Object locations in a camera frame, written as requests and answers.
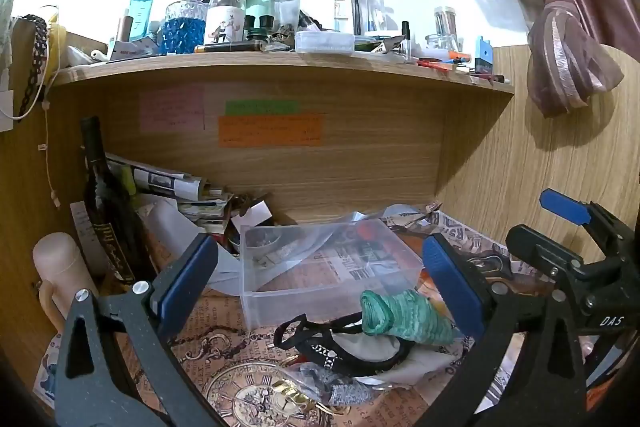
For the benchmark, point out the brown pen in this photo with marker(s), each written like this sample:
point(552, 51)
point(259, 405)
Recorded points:
point(230, 47)

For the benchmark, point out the glass bottle with blue liquid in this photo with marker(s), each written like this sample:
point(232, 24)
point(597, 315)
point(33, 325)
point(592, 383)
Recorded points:
point(182, 29)

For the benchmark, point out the orange sticky note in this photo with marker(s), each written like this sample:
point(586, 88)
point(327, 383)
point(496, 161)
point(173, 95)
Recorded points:
point(270, 131)

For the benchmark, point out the white paper sheet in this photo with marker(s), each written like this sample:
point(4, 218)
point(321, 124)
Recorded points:
point(170, 222)

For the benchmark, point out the pink sticky note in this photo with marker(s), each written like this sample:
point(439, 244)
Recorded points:
point(170, 109)

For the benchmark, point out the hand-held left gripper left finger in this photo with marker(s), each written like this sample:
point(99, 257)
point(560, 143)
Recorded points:
point(187, 277)

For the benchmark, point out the dark wine bottle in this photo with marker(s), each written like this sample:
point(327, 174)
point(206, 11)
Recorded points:
point(107, 217)

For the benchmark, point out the brown cosmetic tube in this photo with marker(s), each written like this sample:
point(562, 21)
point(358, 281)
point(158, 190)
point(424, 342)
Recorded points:
point(123, 27)

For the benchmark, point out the blue pencil sharpener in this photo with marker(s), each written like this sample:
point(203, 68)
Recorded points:
point(483, 57)

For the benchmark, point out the white carton with red print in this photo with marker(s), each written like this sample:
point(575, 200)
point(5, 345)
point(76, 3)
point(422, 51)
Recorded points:
point(131, 49)

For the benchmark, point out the white paper receipt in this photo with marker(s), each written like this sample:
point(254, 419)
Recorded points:
point(82, 232)

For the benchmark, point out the clear plastic box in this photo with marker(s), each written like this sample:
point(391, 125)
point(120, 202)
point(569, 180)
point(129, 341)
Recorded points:
point(300, 297)

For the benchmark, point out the small grey dish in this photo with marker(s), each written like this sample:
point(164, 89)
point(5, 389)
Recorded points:
point(265, 241)

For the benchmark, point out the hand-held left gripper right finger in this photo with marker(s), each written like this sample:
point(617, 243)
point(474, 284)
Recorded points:
point(450, 287)

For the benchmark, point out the vintage printed paper mat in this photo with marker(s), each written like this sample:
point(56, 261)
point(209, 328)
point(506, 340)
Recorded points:
point(240, 347)

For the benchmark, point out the stack of booklets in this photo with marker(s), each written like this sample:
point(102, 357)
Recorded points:
point(207, 207)

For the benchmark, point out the patterned headband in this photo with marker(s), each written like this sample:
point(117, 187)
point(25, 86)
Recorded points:
point(35, 57)

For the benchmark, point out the glass jar with metal lid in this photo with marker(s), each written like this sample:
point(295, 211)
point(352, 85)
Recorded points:
point(286, 7)

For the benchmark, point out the white plastic pipe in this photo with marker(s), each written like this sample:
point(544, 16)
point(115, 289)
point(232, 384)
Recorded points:
point(87, 57)

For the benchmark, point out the white cloth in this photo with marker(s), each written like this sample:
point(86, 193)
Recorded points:
point(425, 364)

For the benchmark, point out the clear toothbrush package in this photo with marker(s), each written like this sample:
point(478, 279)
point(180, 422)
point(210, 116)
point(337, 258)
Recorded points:
point(360, 7)

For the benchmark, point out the clear lidded plastic container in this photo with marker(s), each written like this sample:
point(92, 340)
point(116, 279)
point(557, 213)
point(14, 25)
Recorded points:
point(325, 42)

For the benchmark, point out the green sticky note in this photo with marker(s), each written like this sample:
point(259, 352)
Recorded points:
point(260, 108)

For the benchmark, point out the grey knit pouch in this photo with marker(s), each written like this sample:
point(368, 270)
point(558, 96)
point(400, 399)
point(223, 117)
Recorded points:
point(345, 392)

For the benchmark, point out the small glass jar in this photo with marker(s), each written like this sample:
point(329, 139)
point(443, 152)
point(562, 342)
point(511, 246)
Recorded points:
point(444, 29)

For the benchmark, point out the orange marker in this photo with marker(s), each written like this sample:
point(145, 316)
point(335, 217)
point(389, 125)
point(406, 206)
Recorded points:
point(455, 55)

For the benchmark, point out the tall teal bottle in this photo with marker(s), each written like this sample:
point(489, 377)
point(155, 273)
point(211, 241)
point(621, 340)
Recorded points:
point(141, 14)

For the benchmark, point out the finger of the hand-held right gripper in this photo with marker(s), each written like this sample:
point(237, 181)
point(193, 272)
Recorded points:
point(562, 205)
point(537, 249)

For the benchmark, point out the yellow band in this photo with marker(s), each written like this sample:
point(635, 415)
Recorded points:
point(57, 42)

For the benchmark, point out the wooden shelf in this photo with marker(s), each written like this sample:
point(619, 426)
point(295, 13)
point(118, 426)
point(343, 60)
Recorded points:
point(280, 67)

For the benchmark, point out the rolled newspaper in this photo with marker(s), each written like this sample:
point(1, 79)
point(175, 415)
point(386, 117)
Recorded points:
point(155, 179)

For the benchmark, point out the mauve striped curtain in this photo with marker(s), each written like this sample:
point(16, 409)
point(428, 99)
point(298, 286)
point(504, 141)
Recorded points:
point(565, 7)

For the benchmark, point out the green knitted pouch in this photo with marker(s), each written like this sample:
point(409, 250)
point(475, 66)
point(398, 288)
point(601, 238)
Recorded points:
point(405, 319)

